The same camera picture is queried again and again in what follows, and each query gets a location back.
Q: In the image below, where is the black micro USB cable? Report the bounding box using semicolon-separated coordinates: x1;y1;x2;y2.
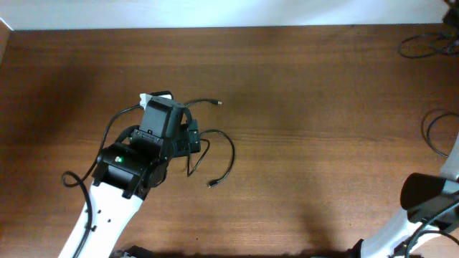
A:
184;98;236;188

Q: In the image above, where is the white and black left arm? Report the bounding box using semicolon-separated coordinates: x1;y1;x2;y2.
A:
60;91;201;257

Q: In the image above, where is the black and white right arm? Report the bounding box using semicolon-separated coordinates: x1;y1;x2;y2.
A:
342;110;458;258

